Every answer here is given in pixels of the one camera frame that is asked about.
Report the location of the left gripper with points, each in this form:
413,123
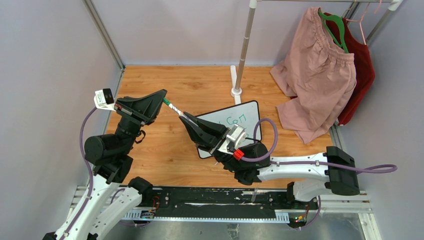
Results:
151,105

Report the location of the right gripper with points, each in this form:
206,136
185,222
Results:
204,138

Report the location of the green whiteboard marker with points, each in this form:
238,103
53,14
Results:
180,112

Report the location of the white whiteboard black frame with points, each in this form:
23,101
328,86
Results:
246,115

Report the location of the green marker cap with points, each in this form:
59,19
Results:
166,101

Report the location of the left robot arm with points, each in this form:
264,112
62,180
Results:
109,155

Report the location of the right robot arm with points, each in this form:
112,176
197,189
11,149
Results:
332,171

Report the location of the white rack foot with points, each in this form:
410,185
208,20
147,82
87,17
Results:
236,90

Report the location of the clear plastic tube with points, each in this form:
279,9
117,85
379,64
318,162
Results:
255,193

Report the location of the pink shorts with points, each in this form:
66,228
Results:
317,76

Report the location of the clothes rack pole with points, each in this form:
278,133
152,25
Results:
246,38

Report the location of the red garment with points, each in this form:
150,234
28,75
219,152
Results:
359,76

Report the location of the pink hanger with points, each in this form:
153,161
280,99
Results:
363,15

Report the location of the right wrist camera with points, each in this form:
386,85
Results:
236,136

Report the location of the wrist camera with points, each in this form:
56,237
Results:
104,100
236,136

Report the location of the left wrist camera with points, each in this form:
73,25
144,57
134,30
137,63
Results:
104,100

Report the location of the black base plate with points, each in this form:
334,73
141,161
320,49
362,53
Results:
228,203

